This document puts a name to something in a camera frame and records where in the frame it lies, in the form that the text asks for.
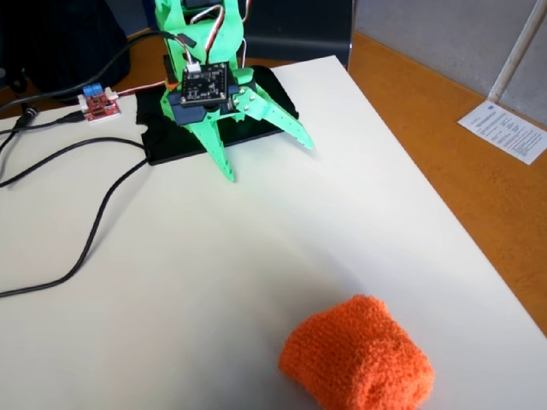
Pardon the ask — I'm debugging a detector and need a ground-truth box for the fluffy pink towel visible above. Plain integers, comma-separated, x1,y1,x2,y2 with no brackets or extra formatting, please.
277,294,437,410

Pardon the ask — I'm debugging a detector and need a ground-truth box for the black usb cable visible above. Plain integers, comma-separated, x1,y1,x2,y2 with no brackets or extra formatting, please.
0,111,86,137

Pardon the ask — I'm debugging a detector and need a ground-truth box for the green gripper with servo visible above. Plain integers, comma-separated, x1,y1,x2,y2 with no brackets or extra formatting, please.
160,55,315,185

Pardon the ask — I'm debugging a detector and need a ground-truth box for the tricolour servo wire loop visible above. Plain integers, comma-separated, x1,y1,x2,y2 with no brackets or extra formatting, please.
173,4,228,73

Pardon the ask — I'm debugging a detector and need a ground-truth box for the thick black cable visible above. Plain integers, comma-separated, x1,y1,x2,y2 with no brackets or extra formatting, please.
0,30,173,113

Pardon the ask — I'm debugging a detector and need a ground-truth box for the black camera circuit board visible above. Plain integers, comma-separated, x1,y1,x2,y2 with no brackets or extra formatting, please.
180,62,231,106

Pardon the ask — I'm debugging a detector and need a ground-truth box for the white red servo wire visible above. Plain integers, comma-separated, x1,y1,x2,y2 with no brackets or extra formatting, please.
111,79,170,100

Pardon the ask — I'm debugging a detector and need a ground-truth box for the white table sheet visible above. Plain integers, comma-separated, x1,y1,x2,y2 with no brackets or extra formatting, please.
0,55,547,410

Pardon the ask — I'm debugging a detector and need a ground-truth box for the white printed paper card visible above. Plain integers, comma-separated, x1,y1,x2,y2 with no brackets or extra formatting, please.
456,99,547,166

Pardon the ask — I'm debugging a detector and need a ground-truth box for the black barrel plug cable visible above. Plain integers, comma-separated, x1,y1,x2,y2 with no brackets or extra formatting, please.
0,106,42,179

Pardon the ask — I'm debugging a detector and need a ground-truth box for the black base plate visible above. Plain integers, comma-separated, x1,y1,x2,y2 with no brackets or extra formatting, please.
135,64,299,167

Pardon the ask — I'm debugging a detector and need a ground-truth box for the white pole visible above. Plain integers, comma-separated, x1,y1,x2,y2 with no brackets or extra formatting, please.
488,0,547,103

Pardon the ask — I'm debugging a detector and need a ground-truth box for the red controller board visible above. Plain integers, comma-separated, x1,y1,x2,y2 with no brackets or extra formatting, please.
77,83,123,124

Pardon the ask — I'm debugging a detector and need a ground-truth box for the black bag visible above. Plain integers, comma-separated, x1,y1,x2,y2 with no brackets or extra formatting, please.
0,0,132,103

